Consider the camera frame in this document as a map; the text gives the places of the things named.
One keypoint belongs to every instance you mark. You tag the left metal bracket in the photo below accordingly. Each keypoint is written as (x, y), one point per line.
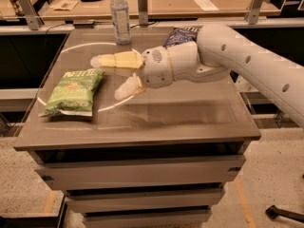
(33, 20)

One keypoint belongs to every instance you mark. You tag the green Kettle chip bag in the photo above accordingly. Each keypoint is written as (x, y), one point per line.
(73, 95)

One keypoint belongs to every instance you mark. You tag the small booklet on desk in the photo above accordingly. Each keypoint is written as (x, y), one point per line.
(65, 5)

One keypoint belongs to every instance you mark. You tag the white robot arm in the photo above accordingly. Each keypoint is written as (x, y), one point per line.
(217, 50)

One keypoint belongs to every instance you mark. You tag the left sanitizer bottle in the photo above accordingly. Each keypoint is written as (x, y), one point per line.
(242, 84)

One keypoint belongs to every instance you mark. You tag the middle metal bracket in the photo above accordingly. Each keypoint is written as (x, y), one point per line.
(143, 12)

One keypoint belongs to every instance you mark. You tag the blue chip bag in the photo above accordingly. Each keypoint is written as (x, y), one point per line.
(180, 36)

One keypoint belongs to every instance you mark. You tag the black chair base leg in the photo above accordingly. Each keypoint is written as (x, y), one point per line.
(273, 212)

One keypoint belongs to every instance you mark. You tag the clear plastic water bottle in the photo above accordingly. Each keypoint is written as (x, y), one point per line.
(120, 20)

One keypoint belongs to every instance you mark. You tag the grey drawer cabinet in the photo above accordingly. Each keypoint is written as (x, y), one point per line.
(161, 157)

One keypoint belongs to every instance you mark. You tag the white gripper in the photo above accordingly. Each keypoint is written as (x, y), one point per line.
(156, 67)

